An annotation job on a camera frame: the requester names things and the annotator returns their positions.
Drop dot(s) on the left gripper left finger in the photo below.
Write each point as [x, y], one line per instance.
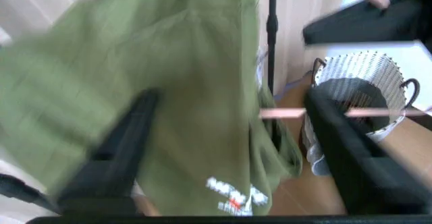
[111, 170]

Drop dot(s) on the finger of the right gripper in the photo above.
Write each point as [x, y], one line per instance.
[371, 28]

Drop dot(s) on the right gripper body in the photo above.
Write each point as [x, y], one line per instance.
[426, 25]

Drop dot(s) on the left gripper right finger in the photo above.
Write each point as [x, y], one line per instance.
[368, 176]

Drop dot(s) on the pink clothes hanger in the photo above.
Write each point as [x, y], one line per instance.
[283, 113]

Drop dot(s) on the green shirt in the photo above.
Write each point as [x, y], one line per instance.
[152, 65]

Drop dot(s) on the white laundry basket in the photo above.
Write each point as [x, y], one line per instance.
[357, 65]

